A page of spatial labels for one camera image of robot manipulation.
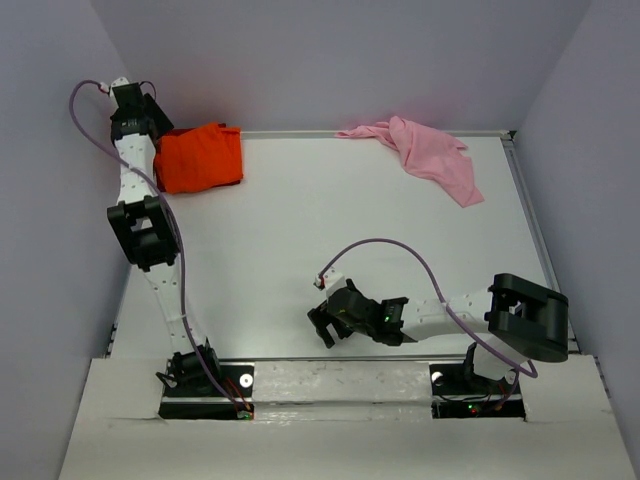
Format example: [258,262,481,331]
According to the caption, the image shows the aluminium table edge rail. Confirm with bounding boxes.
[502,129,581,354]

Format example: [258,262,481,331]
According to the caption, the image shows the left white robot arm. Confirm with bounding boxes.
[107,77,228,397]

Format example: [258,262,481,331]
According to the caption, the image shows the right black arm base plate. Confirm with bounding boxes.
[429,363,526,420]

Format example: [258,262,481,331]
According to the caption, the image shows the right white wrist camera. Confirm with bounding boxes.
[314,268,346,294]

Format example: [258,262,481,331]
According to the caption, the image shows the pink t-shirt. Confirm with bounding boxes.
[335,116,484,208]

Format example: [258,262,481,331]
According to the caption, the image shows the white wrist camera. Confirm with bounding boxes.
[314,268,346,294]
[99,77,130,94]

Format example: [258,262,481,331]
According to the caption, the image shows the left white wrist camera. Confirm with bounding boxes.
[99,77,130,94]

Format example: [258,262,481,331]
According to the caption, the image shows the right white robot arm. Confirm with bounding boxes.
[307,270,569,392]

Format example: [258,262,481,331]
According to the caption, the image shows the orange t-shirt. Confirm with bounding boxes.
[152,122,245,195]

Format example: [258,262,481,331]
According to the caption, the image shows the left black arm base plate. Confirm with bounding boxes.
[156,362,255,421]

